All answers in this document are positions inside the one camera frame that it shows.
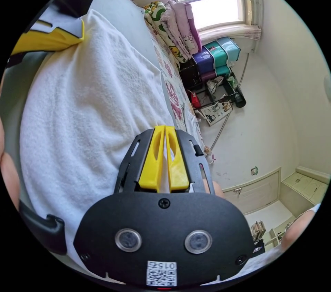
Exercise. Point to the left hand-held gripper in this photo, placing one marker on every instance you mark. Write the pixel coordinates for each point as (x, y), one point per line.
(69, 3)

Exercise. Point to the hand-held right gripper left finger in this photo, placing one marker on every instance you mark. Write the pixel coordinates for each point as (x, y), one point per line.
(152, 165)

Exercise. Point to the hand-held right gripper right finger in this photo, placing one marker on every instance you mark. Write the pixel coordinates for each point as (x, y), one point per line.
(178, 167)

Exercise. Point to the white short sleeve shirt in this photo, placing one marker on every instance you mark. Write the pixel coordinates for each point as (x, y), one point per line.
(90, 116)

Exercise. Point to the person's right hand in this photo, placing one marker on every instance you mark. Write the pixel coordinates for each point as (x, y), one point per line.
(297, 232)

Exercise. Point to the person's left hand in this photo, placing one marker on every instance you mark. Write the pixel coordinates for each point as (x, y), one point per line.
(11, 178)

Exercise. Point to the bed with printed sheet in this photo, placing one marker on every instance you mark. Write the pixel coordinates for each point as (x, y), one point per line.
(121, 17)

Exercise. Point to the white board with vehicle print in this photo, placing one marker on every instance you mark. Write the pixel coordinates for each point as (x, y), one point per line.
(217, 113)

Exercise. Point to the metal pipe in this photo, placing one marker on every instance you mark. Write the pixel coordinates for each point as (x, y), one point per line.
(227, 116)

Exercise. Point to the folded green printed quilt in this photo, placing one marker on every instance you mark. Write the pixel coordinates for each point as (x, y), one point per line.
(156, 16)

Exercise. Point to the dark cupboard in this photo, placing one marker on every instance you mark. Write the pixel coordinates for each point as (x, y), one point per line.
(190, 72)

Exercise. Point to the purple plastic drawer unit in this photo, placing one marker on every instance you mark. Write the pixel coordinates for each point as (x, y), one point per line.
(203, 61)

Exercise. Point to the folded pink quilt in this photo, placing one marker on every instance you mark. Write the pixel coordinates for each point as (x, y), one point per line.
(181, 25)

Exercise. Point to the white shelf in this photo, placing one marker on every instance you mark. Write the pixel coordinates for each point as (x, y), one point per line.
(274, 237)

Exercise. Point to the teal plastic drawer unit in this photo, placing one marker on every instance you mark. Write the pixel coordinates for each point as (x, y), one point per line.
(222, 48)

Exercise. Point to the cream cupboard with double doors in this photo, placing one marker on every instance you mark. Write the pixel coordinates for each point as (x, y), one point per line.
(305, 186)

